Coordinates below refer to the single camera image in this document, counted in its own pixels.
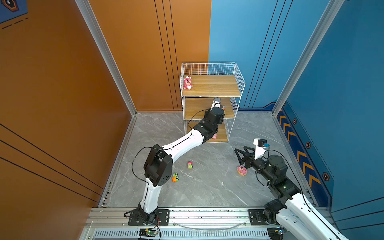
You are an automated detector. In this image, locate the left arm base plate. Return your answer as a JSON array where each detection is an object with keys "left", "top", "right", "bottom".
[{"left": 128, "top": 209, "right": 170, "bottom": 226}]

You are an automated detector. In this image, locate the orange green toy car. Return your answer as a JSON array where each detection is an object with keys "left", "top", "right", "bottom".
[{"left": 172, "top": 173, "right": 180, "bottom": 183}]

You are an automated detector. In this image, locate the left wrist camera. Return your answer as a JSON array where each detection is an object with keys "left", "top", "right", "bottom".
[{"left": 211, "top": 97, "right": 221, "bottom": 109}]

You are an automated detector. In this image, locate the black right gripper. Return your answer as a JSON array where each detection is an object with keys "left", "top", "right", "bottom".
[{"left": 234, "top": 146, "right": 276, "bottom": 185}]

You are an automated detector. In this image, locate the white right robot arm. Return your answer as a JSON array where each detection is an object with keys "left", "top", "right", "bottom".
[{"left": 235, "top": 147, "right": 346, "bottom": 240}]

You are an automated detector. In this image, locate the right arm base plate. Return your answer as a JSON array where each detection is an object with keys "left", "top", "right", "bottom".
[{"left": 248, "top": 209, "right": 279, "bottom": 226}]

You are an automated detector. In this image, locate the aluminium front rail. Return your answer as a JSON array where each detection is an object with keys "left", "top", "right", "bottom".
[{"left": 80, "top": 207, "right": 296, "bottom": 240}]

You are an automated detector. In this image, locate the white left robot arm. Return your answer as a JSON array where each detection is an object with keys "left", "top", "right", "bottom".
[{"left": 138, "top": 104, "right": 225, "bottom": 224}]

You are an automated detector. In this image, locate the white wire wooden shelf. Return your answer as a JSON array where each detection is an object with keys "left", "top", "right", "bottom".
[{"left": 180, "top": 63, "right": 246, "bottom": 143}]

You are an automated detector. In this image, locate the pink bear toy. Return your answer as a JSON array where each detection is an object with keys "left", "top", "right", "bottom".
[{"left": 183, "top": 75, "right": 193, "bottom": 90}]

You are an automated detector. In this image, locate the left green circuit board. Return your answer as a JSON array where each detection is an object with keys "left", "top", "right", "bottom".
[{"left": 138, "top": 229, "right": 160, "bottom": 240}]

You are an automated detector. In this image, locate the pink round cake toy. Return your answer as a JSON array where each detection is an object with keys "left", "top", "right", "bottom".
[{"left": 237, "top": 166, "right": 248, "bottom": 176}]

